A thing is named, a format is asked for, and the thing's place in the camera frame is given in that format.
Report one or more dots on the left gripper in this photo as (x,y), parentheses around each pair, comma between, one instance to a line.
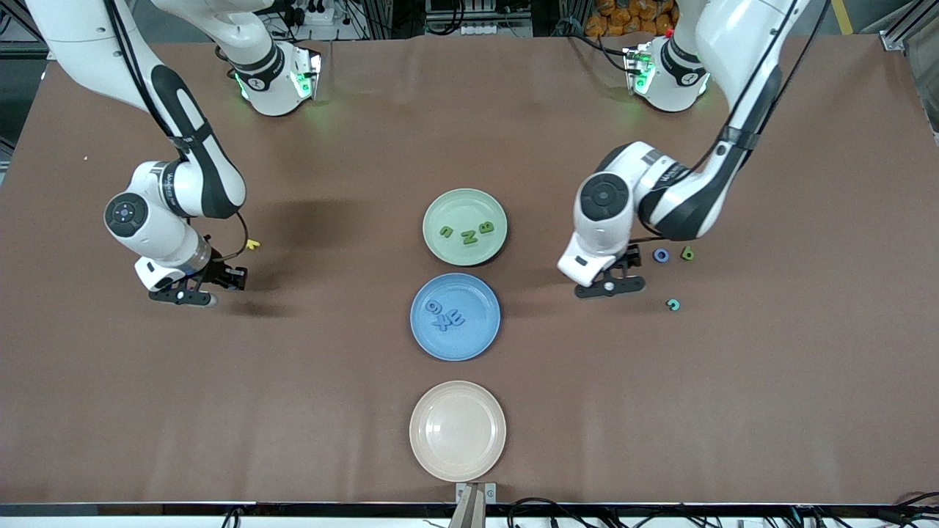
(629,258)

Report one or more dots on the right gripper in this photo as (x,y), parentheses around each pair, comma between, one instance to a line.
(215,271)

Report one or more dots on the green foam letter b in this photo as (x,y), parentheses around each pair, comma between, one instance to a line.
(687,256)
(486,227)

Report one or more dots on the green foam letter N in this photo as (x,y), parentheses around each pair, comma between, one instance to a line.
(468,236)

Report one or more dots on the blue foam letter E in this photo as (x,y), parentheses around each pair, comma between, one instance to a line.
(458,318)

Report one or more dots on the blue foam letter X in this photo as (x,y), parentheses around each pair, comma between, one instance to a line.
(441,323)

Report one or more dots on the blue foam letter Q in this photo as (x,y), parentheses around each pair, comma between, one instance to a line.
(428,306)

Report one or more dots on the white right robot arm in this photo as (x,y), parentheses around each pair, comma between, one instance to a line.
(125,214)

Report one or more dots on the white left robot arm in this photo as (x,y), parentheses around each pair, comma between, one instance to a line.
(603,196)

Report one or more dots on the blue foam letter O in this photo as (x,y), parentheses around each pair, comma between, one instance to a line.
(655,255)

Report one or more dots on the pale green round plate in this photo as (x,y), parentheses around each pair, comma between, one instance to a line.
(458,209)

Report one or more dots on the blue round plate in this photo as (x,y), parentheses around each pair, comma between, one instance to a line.
(455,345)

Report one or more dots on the beige round plate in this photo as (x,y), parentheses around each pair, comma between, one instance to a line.
(457,431)

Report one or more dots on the bag of orange fruit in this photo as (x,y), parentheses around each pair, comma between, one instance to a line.
(631,18)

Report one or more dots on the white power strip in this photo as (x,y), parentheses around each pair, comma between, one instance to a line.
(484,29)

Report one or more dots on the metal table edge bracket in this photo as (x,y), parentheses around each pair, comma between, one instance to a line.
(475,493)

